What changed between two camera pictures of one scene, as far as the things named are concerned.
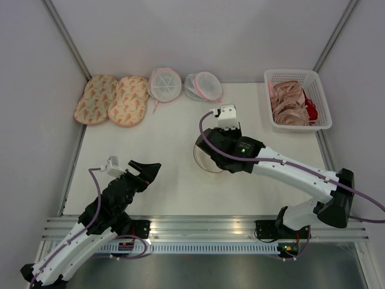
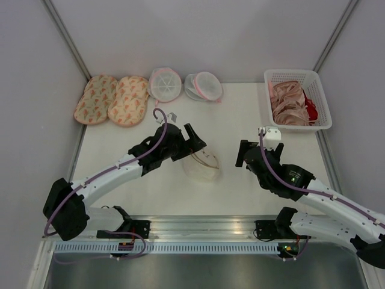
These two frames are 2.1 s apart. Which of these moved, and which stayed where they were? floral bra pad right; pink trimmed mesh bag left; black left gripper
Moved: black left gripper
Stayed: floral bra pad right; pink trimmed mesh bag left
